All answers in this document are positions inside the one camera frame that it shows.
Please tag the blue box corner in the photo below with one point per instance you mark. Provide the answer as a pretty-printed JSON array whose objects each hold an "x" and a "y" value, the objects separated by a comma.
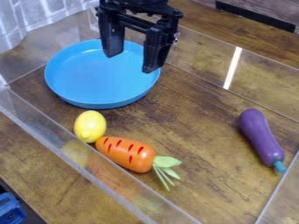
[{"x": 12, "y": 213}]

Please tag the yellow toy lemon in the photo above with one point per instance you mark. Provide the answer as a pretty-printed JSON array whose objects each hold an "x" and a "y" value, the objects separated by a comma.
[{"x": 89, "y": 126}]

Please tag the purple toy eggplant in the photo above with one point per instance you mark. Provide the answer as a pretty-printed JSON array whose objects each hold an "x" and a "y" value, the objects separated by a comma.
[{"x": 255, "y": 128}]

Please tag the black baseboard strip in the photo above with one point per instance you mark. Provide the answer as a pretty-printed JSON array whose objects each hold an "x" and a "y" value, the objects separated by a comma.
[{"x": 282, "y": 25}]

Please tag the white curtain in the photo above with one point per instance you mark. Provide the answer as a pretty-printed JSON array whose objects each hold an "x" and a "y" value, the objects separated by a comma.
[{"x": 25, "y": 15}]

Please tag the clear acrylic enclosure wall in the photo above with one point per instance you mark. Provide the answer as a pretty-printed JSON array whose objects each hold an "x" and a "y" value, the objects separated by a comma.
[{"x": 187, "y": 118}]

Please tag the orange toy carrot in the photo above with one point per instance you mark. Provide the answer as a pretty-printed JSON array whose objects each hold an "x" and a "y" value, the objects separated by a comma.
[{"x": 137, "y": 157}]

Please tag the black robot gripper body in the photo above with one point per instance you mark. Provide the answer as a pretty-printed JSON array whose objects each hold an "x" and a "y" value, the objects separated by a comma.
[{"x": 148, "y": 7}]

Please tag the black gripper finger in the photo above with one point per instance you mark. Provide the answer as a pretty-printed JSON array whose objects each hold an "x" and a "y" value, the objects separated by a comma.
[
  {"x": 112, "y": 33},
  {"x": 158, "y": 44}
]

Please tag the round blue tray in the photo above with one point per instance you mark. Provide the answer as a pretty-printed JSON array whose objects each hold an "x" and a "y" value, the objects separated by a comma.
[{"x": 95, "y": 82}]

